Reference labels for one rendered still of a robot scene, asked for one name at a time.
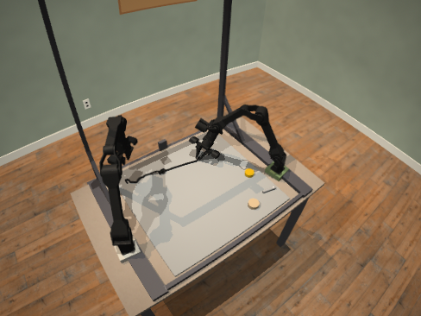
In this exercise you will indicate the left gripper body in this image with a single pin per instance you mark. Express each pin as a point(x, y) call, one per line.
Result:
point(206, 144)

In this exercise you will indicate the black knotted rope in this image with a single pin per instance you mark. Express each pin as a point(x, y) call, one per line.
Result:
point(161, 171)

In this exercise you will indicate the tan wooden disc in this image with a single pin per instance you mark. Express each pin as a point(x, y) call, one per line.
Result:
point(253, 204)

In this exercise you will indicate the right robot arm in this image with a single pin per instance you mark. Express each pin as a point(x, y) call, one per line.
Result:
point(111, 175)

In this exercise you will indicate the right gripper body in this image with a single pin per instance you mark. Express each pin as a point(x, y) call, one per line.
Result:
point(122, 148)

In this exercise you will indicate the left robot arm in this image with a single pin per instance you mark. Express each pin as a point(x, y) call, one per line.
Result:
point(261, 116)

